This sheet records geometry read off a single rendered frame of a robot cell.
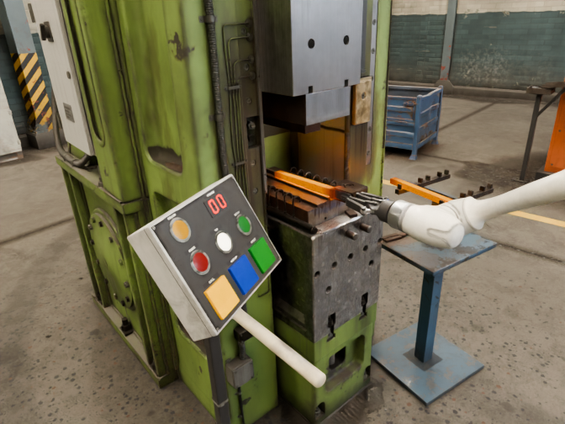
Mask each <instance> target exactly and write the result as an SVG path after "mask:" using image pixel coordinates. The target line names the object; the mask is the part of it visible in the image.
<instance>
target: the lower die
mask: <svg viewBox="0 0 565 424"><path fill-rule="evenodd" d="M266 169H268V170H271V171H273V172H276V171H280V170H281V171H284V172H288V171H286V170H283V169H281V168H278V167H270V168H266ZM288 173H292V172H288ZM292 174H294V175H297V174H295V173H292ZM297 176H300V175H297ZM300 177H303V176H300ZM303 178H304V177H303ZM267 184H268V187H270V186H272V185H273V186H275V187H276V191H277V190H278V189H280V188H281V189H283V191H284V194H285V193H287V192H290V193H291V194H292V195H293V197H294V196H296V195H298V196H300V198H301V202H300V203H299V198H298V197H297V198H295V200H294V214H295V217H296V218H298V219H300V220H302V221H305V222H307V223H309V224H311V225H318V224H320V223H322V222H324V221H326V220H329V219H331V218H333V217H336V216H337V215H340V214H343V213H345V210H347V206H346V203H343V202H341V201H338V200H335V199H333V200H330V197H328V196H325V195H323V194H321V193H317V192H315V191H312V190H310V189H307V188H304V187H301V186H298V185H297V184H294V183H290V182H288V181H285V180H283V179H281V178H277V177H274V176H272V175H270V174H267ZM269 194H270V204H271V206H272V207H273V208H276V192H274V187H272V188H270V190H269ZM283 197H284V195H283V192H282V190H280V191H278V192H277V207H278V209H279V210H281V211H282V212H283V211H284V202H283ZM293 197H292V198H291V196H290V194H287V195H286V211H287V213H288V214H289V215H292V214H293V204H292V201H293ZM325 217H326V220H325Z"/></svg>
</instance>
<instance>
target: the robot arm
mask: <svg viewBox="0 0 565 424"><path fill-rule="evenodd" d="M335 198H337V199H341V200H343V201H346V206H347V207H349V208H351V209H354V210H355V211H357V212H358V213H360V214H361V215H362V216H365V215H366V213H370V214H371V215H376V216H377V217H378V218H379V219H380V220H381V221H382V222H385V223H388V225H389V226H390V227H392V228H394V229H396V230H399V231H402V232H403V233H406V234H408V235H409V236H411V237H412V238H414V239H415V240H417V241H420V242H423V243H425V244H427V245H430V246H434V247H439V248H454V247H456V246H458V245H459V244H460V242H461V241H462V238H463V237H464V236H465V235H467V234H470V233H472V232H474V231H477V230H480V229H482V228H483V224H484V222H485V221H487V220H490V219H492V218H494V217H497V216H500V215H504V214H508V213H511V212H515V211H518V210H522V209H529V208H532V207H536V206H540V205H544V204H550V203H553V202H557V201H561V200H564V199H565V169H564V170H562V171H560V172H557V173H554V174H552V175H550V176H548V177H545V178H542V179H539V180H536V181H535V182H532V183H528V184H526V185H524V186H522V187H519V188H516V189H514V190H511V191H509V192H508V193H504V194H501V195H499V196H496V197H493V198H490V199H483V200H476V199H474V198H473V197H467V198H463V199H454V200H451V201H449V202H447V203H444V204H440V205H437V206H433V205H416V204H411V203H409V202H406V201H403V200H398V201H396V200H393V199H389V198H388V197H383V196H379V195H375V194H371V193H365V192H361V193H356V197H352V196H351V194H350V193H346V192H343V191H340V190H337V189H335Z"/></svg>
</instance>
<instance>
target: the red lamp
mask: <svg viewBox="0 0 565 424"><path fill-rule="evenodd" d="M193 264H194V267H195V268H196V269H197V270H198V271H200V272H204V271H206V270H207V268H208V266H209V262H208V259H207V258H206V256H205V255H204V254H202V253H201V252H197V253H196V254H195V255H194V256H193Z"/></svg>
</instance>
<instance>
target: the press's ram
mask: <svg viewBox="0 0 565 424"><path fill-rule="evenodd" d="M362 8H363V0H256V12H257V27H258V41H259V56H260V70H261V91H262V92H265V93H275V94H281V95H286V96H291V97H295V96H299V95H304V94H308V93H317V92H321V91H325V90H330V89H335V88H339V87H344V86H351V85H356V84H360V81H361V56H362Z"/></svg>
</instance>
